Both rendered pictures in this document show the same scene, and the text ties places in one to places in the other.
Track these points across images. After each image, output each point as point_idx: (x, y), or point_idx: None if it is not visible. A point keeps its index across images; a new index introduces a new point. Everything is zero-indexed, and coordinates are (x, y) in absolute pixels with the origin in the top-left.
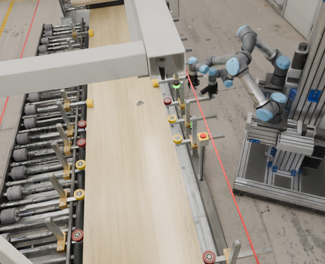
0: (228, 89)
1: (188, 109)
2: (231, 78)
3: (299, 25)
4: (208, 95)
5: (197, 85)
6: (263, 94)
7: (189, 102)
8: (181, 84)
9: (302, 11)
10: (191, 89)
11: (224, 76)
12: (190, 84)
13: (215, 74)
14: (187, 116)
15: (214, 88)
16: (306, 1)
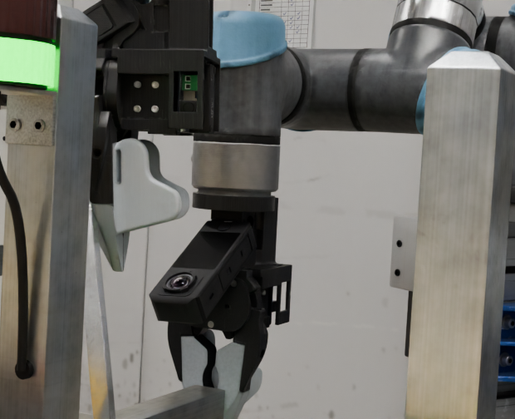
0: None
1: (501, 239)
2: (473, 33)
3: None
4: (192, 373)
5: (211, 126)
6: None
7: (513, 70)
8: (71, 51)
9: None
10: (128, 219)
11: (379, 51)
12: (115, 134)
13: (284, 56)
14: (484, 396)
15: (260, 254)
16: None
